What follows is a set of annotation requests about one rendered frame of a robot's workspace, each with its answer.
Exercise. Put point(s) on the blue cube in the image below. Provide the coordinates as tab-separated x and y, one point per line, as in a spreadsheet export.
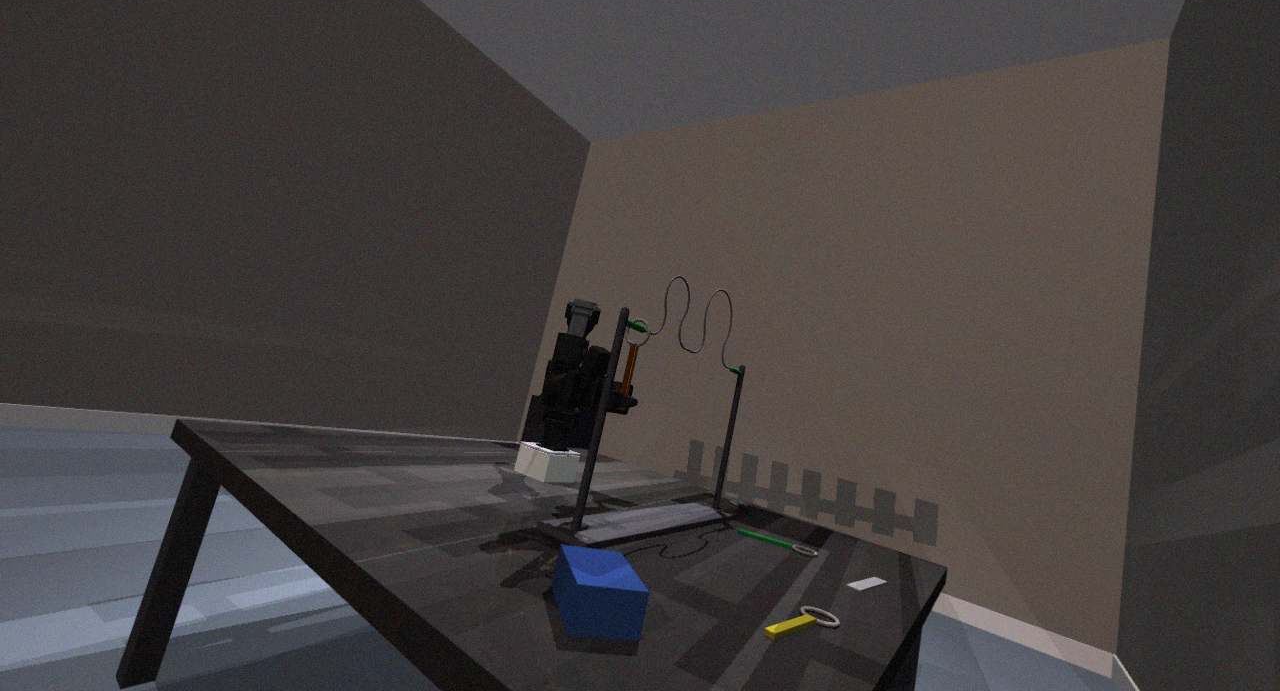
598	594

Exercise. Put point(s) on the orange handle with grey loop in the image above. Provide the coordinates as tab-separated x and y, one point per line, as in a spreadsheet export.
632	357

